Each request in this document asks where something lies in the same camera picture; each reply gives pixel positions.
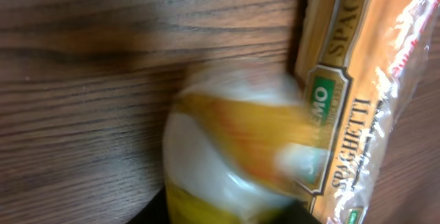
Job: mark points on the green tea packet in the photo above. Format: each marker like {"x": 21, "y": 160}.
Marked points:
{"x": 239, "y": 147}

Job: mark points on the spaghetti pack with red ends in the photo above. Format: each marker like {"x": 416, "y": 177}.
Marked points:
{"x": 360, "y": 62}

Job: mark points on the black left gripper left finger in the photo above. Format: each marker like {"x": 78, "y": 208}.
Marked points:
{"x": 155, "y": 212}

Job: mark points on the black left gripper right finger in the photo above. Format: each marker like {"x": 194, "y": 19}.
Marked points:
{"x": 295, "y": 213}

